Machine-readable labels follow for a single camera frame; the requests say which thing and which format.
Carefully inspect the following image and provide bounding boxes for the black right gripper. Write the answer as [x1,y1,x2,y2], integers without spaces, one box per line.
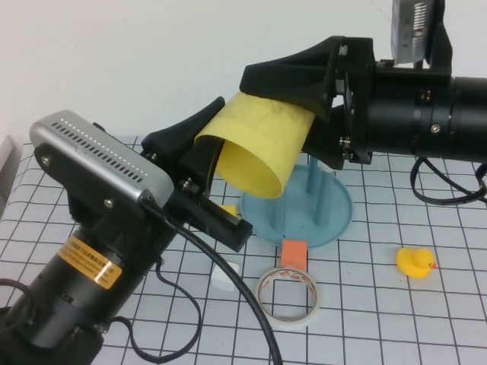
[239,36,376,170]

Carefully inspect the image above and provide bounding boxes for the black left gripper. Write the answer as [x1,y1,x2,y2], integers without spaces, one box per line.
[142,97,254,252]

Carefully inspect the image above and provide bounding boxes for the yellow plastic cup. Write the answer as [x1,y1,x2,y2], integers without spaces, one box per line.
[193,90,316,201]

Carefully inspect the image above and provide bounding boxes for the blue cup stand white caps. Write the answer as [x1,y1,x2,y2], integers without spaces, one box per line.
[240,151,355,250]

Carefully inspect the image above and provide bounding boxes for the white cube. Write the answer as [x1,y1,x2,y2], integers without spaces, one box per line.
[212,261,240,293]

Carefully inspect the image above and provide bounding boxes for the orange cube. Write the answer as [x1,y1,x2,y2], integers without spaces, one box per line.
[280,240,308,273]

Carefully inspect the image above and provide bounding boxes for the yellow rubber duck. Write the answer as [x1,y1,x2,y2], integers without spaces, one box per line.
[395,247,438,281]

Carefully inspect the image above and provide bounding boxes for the white furniture panel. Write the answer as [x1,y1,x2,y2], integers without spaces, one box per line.
[0,135,22,206]

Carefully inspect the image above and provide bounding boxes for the white tape roll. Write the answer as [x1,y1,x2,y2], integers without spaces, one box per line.
[255,267,320,330]

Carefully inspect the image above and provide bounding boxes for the white grid-patterned tablecloth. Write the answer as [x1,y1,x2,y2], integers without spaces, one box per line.
[0,132,487,365]

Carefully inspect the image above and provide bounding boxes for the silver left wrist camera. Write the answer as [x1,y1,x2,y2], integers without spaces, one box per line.
[29,109,176,210]

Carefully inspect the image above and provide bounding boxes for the thin black cable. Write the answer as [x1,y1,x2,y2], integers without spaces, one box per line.
[409,155,487,208]
[102,258,203,363]

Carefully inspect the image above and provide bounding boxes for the thick black cable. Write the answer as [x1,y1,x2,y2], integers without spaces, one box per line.
[140,197,283,365]

